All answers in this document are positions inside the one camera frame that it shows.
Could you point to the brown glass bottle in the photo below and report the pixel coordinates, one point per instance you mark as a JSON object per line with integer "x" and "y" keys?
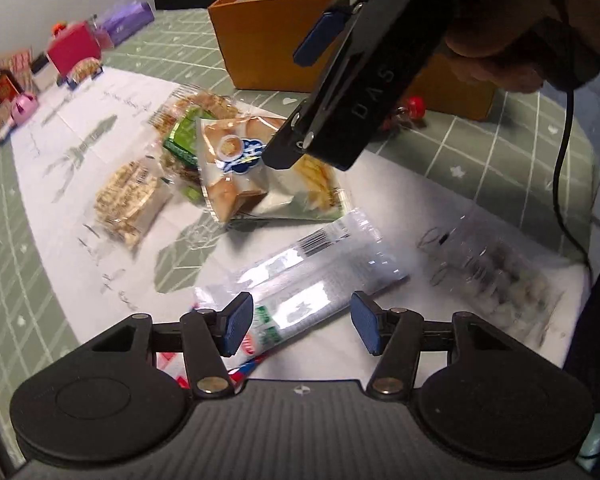
{"x": 0, "y": 85}

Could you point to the mixed nut packet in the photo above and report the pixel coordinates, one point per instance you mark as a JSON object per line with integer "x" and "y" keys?
{"x": 84, "y": 70}

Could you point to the long white snack packet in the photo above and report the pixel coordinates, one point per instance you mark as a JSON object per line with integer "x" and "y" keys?
{"x": 320, "y": 270}

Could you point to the rice cracker packet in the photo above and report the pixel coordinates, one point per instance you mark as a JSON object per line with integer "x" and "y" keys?
{"x": 125, "y": 195}

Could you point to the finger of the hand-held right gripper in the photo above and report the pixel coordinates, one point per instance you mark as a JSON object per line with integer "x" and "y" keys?
{"x": 320, "y": 37}
{"x": 287, "y": 145}

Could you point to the white printed table runner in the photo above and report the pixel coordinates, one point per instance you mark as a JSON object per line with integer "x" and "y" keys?
{"x": 70, "y": 240}

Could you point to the red gift box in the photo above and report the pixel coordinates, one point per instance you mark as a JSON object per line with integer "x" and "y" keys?
{"x": 75, "y": 47}

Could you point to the fries snack packet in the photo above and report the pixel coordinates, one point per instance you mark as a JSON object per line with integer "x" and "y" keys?
{"x": 315, "y": 180}

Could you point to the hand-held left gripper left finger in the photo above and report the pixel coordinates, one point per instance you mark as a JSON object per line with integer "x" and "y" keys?
{"x": 237, "y": 322}

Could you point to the patterned board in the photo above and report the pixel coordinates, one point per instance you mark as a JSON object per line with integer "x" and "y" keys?
{"x": 22, "y": 62}

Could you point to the pink round gadget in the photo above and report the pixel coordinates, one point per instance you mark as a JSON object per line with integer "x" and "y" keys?
{"x": 25, "y": 109}

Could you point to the red striped snack packet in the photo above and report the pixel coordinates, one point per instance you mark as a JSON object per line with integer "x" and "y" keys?
{"x": 172, "y": 365}

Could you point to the orange cardboard box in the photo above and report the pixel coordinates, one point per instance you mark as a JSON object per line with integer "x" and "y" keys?
{"x": 260, "y": 45}

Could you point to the clear packet of white balls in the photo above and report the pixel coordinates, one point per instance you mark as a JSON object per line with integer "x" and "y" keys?
{"x": 505, "y": 285}

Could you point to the purple tissue pack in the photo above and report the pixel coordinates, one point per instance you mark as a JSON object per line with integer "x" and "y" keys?
{"x": 125, "y": 20}

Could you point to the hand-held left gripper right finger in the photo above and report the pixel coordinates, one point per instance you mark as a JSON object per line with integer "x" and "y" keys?
{"x": 367, "y": 322}

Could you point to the person's right hand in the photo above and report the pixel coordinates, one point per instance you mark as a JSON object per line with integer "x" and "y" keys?
{"x": 505, "y": 10}

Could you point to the green label snack packet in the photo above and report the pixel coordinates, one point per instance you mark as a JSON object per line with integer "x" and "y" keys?
{"x": 180, "y": 140}

